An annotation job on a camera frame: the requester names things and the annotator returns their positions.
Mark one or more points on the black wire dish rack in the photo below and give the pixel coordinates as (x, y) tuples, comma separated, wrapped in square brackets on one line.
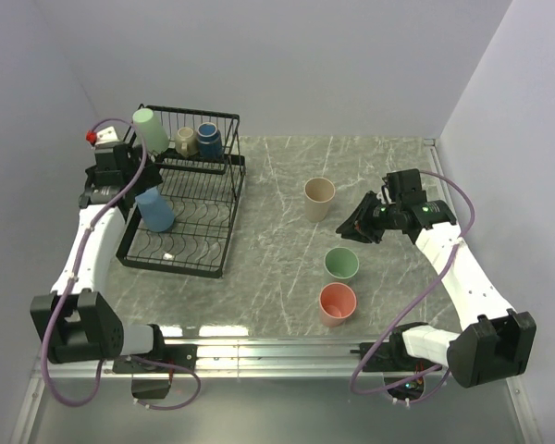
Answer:
[(204, 194)]

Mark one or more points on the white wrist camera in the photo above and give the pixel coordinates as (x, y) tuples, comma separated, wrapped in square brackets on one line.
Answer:
[(102, 136), (385, 191)]

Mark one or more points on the small green plastic cup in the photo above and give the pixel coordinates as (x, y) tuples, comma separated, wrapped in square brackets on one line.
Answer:
[(152, 130)]

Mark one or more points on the olive ceramic mug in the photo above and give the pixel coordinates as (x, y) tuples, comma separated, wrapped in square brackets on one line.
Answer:
[(186, 142)]

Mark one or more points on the aluminium mounting rail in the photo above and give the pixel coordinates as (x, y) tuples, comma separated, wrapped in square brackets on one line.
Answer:
[(265, 358)]

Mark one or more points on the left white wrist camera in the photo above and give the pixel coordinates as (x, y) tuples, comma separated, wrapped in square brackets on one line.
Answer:
[(102, 136)]

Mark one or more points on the beige plastic cup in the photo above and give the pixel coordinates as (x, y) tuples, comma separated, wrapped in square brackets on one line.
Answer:
[(318, 195)]

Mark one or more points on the dark blue glazed mug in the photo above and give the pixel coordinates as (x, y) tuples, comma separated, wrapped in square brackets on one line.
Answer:
[(209, 140)]

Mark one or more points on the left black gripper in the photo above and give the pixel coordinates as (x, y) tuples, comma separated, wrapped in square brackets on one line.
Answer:
[(148, 179)]

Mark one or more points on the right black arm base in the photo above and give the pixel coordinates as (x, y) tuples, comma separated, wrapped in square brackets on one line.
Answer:
[(383, 360)]

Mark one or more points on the large green plastic cup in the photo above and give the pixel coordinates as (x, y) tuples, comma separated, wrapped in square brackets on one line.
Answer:
[(341, 265)]

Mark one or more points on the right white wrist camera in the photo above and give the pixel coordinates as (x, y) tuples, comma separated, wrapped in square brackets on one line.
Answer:
[(385, 191)]

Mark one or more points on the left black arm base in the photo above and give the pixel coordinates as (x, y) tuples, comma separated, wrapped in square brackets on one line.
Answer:
[(184, 355)]

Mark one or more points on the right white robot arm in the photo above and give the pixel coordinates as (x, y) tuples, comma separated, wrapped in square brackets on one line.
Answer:
[(495, 341)]

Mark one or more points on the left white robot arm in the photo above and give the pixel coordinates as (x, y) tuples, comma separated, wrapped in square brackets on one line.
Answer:
[(74, 321)]

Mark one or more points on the pink plastic cup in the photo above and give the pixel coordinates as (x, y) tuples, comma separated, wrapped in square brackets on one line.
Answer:
[(337, 302)]

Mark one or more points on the blue plastic cup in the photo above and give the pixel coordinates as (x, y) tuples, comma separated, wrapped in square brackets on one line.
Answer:
[(156, 212)]

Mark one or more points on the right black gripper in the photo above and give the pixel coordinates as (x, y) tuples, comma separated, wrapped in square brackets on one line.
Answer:
[(357, 227)]

